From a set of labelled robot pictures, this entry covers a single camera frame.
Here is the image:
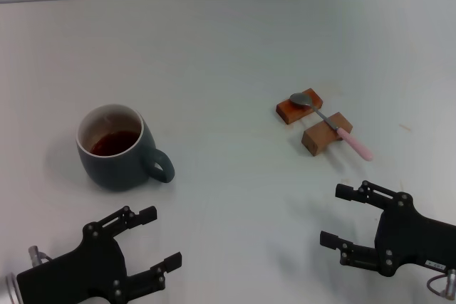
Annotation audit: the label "pink handled metal spoon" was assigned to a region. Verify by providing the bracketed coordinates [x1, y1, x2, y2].
[289, 92, 374, 162]

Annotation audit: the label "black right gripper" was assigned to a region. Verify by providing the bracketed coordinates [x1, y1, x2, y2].
[319, 179, 456, 278]

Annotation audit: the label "dark brown tea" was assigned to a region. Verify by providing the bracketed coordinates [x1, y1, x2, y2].
[90, 130, 140, 157]

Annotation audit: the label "grey ceramic mug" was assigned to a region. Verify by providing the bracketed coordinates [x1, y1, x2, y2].
[75, 103, 176, 192]

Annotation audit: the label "light brown arched wooden block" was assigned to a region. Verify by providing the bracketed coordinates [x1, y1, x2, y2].
[301, 111, 353, 157]

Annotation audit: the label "reddish flat wooden block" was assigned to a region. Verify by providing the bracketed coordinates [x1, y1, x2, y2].
[276, 87, 325, 126]

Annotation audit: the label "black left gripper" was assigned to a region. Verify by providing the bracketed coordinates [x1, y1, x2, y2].
[16, 205, 183, 304]

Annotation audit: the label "left gripper cable connector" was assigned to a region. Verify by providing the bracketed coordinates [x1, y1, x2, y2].
[27, 245, 53, 266]

